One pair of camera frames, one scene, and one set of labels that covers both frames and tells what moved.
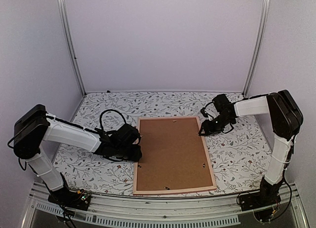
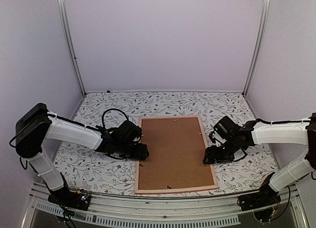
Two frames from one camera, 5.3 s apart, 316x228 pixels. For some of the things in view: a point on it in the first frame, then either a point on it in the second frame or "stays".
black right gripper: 208,129 to 213,156
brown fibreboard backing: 173,155 stays
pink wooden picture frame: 174,190 stays
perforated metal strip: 138,220 stays
